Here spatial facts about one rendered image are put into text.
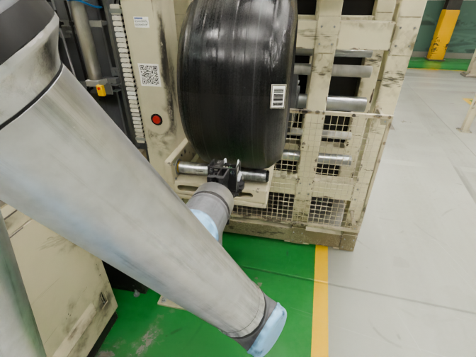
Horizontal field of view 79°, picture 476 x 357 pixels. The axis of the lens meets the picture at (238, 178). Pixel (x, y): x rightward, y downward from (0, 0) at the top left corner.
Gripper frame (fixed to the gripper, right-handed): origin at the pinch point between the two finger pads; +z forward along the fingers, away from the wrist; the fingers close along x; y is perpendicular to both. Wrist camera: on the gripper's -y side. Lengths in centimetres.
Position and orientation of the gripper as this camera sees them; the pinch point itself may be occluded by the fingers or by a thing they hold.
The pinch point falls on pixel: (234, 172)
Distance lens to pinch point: 82.7
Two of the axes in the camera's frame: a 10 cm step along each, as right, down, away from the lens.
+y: 0.3, -9.1, -4.2
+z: 2.0, -4.1, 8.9
